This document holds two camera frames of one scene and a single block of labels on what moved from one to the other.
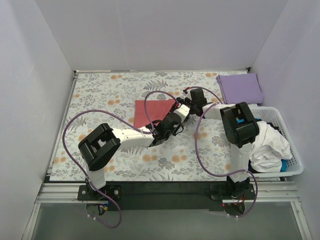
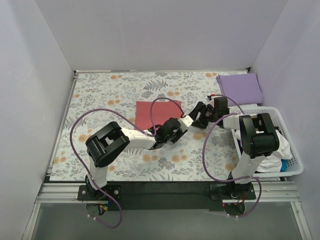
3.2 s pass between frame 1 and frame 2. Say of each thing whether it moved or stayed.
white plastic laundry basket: stayed
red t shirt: stayed
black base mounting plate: stayed
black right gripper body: moved
